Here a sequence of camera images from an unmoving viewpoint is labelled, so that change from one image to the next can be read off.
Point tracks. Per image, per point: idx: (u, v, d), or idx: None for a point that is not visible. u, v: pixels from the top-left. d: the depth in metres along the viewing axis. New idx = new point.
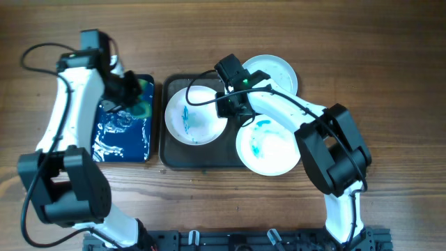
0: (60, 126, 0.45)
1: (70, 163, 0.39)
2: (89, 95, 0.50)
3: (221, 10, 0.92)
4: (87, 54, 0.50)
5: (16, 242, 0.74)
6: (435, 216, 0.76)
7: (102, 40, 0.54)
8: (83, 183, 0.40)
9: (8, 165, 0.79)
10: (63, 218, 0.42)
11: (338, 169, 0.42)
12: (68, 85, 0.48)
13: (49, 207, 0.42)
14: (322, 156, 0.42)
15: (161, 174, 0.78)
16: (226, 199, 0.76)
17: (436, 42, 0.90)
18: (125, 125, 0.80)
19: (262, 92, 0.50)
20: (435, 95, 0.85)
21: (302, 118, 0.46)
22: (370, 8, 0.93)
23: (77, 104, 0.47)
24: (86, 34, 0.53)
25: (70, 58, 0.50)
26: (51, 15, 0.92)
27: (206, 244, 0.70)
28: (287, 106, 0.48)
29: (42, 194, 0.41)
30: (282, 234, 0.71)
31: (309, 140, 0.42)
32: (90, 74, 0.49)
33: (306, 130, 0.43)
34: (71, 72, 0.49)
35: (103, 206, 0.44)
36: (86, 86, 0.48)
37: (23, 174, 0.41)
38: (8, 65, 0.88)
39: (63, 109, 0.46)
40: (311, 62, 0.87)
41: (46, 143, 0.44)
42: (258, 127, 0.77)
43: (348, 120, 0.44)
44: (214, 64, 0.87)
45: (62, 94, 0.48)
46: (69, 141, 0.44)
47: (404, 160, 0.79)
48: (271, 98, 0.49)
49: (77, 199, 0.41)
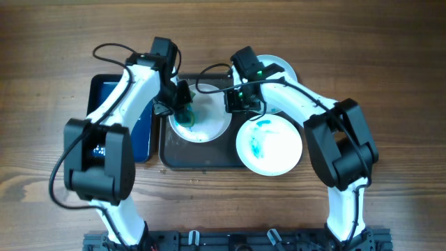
0: (113, 104, 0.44)
1: (112, 137, 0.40)
2: (145, 93, 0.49)
3: (221, 10, 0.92)
4: (157, 57, 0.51)
5: (16, 242, 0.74)
6: (435, 216, 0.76)
7: (171, 49, 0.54)
8: (118, 158, 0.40)
9: (8, 165, 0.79)
10: (86, 187, 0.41)
11: (344, 161, 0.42)
12: (131, 77, 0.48)
13: (77, 173, 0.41)
14: (329, 148, 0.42)
15: (161, 174, 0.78)
16: (226, 199, 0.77)
17: (437, 42, 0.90)
18: None
19: (274, 84, 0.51)
20: (435, 95, 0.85)
21: (313, 111, 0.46)
22: (370, 8, 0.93)
23: (135, 95, 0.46)
24: (159, 40, 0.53)
25: (139, 57, 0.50)
26: (51, 15, 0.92)
27: (206, 244, 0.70)
28: (300, 97, 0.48)
29: (76, 157, 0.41)
30: (282, 234, 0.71)
31: (318, 130, 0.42)
32: (152, 74, 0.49)
33: (315, 120, 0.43)
34: (136, 68, 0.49)
35: (126, 189, 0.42)
36: (146, 81, 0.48)
37: (67, 134, 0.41)
38: (8, 65, 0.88)
39: (121, 93, 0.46)
40: (311, 62, 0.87)
41: (96, 115, 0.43)
42: (258, 127, 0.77)
43: (357, 116, 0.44)
44: (214, 63, 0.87)
45: (122, 82, 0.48)
46: (116, 119, 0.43)
47: (405, 160, 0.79)
48: (283, 90, 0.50)
49: (106, 173, 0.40)
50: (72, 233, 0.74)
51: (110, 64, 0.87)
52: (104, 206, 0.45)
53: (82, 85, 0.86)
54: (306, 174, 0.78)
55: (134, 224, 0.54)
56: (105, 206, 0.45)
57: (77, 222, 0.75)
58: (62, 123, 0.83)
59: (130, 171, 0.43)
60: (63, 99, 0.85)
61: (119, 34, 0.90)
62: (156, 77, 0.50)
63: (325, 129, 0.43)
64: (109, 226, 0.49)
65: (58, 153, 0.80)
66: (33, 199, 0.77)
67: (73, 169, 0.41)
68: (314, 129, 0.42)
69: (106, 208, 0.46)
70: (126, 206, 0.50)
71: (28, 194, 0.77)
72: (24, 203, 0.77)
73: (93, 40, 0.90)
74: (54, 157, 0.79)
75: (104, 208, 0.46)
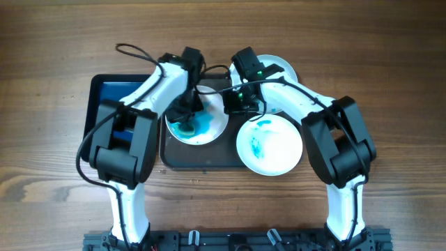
0: (145, 93, 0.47)
1: (141, 120, 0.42)
2: (172, 89, 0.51)
3: (221, 10, 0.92)
4: (187, 60, 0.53)
5: (16, 241, 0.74)
6: (435, 216, 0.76)
7: (200, 60, 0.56)
8: (143, 141, 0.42)
9: (8, 165, 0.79)
10: (108, 165, 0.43)
11: (343, 157, 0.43)
12: (163, 71, 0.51)
13: (104, 154, 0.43)
14: (326, 144, 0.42)
15: (161, 174, 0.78)
16: (226, 199, 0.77)
17: (436, 42, 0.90)
18: None
19: (274, 83, 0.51)
20: (435, 95, 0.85)
21: (311, 109, 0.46)
22: (371, 8, 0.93)
23: (164, 89, 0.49)
24: (189, 50, 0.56)
25: (172, 58, 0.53)
26: (51, 15, 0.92)
27: (205, 244, 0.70)
28: (299, 96, 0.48)
29: (104, 134, 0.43)
30: (282, 234, 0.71)
31: (316, 126, 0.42)
32: (181, 73, 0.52)
33: (312, 118, 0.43)
34: (168, 65, 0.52)
35: (145, 172, 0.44)
36: (176, 79, 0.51)
37: (101, 112, 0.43)
38: (8, 65, 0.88)
39: (152, 85, 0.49)
40: (311, 62, 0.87)
41: (129, 99, 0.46)
42: (258, 127, 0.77)
43: (354, 112, 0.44)
44: (214, 64, 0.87)
45: (155, 76, 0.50)
46: (148, 104, 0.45)
47: (405, 160, 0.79)
48: (281, 89, 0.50)
49: (129, 155, 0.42)
50: (72, 233, 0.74)
51: (110, 64, 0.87)
52: (119, 188, 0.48)
53: (82, 85, 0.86)
54: (306, 174, 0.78)
55: (141, 221, 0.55)
56: (120, 189, 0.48)
57: (77, 222, 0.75)
58: (62, 123, 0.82)
59: (151, 156, 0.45)
60: (63, 99, 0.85)
61: (119, 34, 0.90)
62: (184, 77, 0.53)
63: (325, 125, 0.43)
64: (118, 213, 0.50)
65: (58, 153, 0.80)
66: (33, 199, 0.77)
67: (101, 146, 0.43)
68: (311, 125, 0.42)
69: (121, 193, 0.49)
70: (138, 197, 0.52)
71: (28, 194, 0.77)
72: (24, 203, 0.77)
73: (93, 41, 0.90)
74: (54, 158, 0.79)
75: (119, 192, 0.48)
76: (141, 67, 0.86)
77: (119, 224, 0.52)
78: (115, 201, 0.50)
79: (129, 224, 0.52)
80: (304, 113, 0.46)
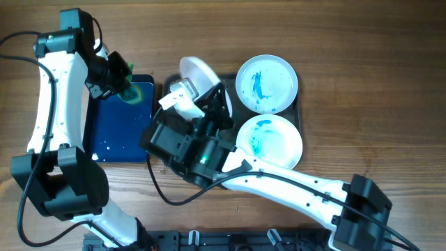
0: (49, 124, 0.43)
1: (63, 161, 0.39)
2: (77, 81, 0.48)
3: (221, 10, 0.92)
4: (67, 31, 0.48)
5: (16, 241, 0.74)
6: (436, 217, 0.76)
7: (82, 19, 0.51)
8: (79, 181, 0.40)
9: (8, 165, 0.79)
10: (62, 211, 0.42)
11: (378, 242, 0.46)
12: (51, 74, 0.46)
13: (49, 203, 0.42)
14: (368, 242, 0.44)
15: (161, 174, 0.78)
16: (227, 199, 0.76)
17: (436, 42, 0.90)
18: (123, 125, 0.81)
19: (245, 177, 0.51)
20: (435, 95, 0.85)
21: (325, 206, 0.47)
22: (370, 8, 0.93)
23: (65, 93, 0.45)
24: (66, 14, 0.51)
25: (49, 40, 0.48)
26: (50, 15, 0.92)
27: (206, 244, 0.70)
28: (294, 192, 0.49)
29: (40, 192, 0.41)
30: (282, 234, 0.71)
31: (355, 240, 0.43)
32: (72, 58, 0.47)
33: (346, 231, 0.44)
34: (52, 59, 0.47)
35: (100, 196, 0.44)
36: (70, 73, 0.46)
37: (19, 174, 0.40)
38: (7, 65, 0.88)
39: (50, 100, 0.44)
40: (311, 62, 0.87)
41: (36, 143, 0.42)
42: (258, 127, 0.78)
43: (374, 189, 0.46)
44: (214, 63, 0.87)
45: (45, 84, 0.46)
46: (58, 139, 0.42)
47: (404, 160, 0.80)
48: (260, 181, 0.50)
49: (76, 195, 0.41)
50: (72, 233, 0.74)
51: None
52: (90, 218, 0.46)
53: None
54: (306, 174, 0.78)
55: (130, 226, 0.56)
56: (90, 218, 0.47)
57: None
58: None
59: (97, 179, 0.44)
60: None
61: (119, 33, 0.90)
62: (79, 61, 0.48)
63: (361, 229, 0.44)
64: (102, 231, 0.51)
65: None
66: None
67: (43, 200, 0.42)
68: (351, 239, 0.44)
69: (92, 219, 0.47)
70: (113, 213, 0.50)
71: None
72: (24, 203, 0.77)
73: None
74: None
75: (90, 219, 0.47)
76: (141, 67, 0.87)
77: (109, 238, 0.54)
78: (92, 226, 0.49)
79: (118, 234, 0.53)
80: (325, 217, 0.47)
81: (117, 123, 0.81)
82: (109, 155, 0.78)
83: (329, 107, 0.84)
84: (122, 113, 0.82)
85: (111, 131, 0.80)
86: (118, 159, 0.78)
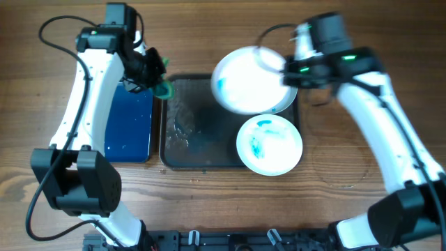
0: (76, 120, 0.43)
1: (81, 164, 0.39)
2: (111, 82, 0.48)
3: (221, 10, 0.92)
4: (113, 28, 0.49)
5: (15, 242, 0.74)
6: None
7: (127, 17, 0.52)
8: (95, 185, 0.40)
9: (8, 165, 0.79)
10: (72, 208, 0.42)
11: (408, 234, 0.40)
12: (88, 72, 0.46)
13: (60, 199, 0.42)
14: (405, 223, 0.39)
15: (161, 174, 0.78)
16: (227, 199, 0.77)
17: (436, 42, 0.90)
18: (128, 124, 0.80)
19: (366, 95, 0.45)
20: (435, 95, 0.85)
21: (411, 169, 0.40)
22: (370, 8, 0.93)
23: (97, 92, 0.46)
24: (114, 10, 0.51)
25: (91, 36, 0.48)
26: (50, 15, 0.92)
27: (206, 244, 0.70)
28: (394, 136, 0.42)
29: (54, 187, 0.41)
30: (282, 234, 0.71)
31: (409, 210, 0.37)
32: (111, 58, 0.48)
33: (410, 195, 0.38)
34: (90, 56, 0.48)
35: (112, 200, 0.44)
36: (105, 74, 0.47)
37: (37, 168, 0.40)
38: (7, 65, 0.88)
39: (81, 97, 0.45)
40: None
41: (60, 139, 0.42)
42: (258, 127, 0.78)
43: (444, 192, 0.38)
44: (214, 64, 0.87)
45: (79, 81, 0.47)
46: (81, 140, 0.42)
47: None
48: (377, 109, 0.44)
49: (88, 196, 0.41)
50: (72, 233, 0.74)
51: None
52: (96, 218, 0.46)
53: None
54: (306, 174, 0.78)
55: (133, 228, 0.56)
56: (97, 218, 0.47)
57: (78, 222, 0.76)
58: None
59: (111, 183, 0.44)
60: (63, 99, 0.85)
61: None
62: (118, 61, 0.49)
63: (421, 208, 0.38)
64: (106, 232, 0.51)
65: None
66: None
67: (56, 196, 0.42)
68: (405, 203, 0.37)
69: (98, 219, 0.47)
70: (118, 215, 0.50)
71: (28, 194, 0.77)
72: (24, 203, 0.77)
73: None
74: None
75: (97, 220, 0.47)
76: None
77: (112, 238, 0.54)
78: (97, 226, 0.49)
79: (121, 236, 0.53)
80: (401, 176, 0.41)
81: (120, 123, 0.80)
82: (108, 154, 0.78)
83: (329, 107, 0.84)
84: (125, 112, 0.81)
85: (113, 130, 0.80)
86: (118, 159, 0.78)
